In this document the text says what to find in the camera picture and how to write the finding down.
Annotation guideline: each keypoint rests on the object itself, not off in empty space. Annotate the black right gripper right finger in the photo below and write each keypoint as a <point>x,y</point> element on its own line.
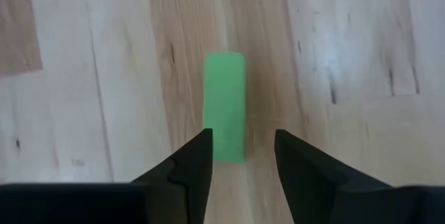
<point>306,182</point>

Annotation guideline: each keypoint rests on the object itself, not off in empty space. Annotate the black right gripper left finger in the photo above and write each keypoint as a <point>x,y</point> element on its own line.
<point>184,182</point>

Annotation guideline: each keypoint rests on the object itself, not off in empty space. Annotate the green rectangular eraser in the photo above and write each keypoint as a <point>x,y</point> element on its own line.
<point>224,95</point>

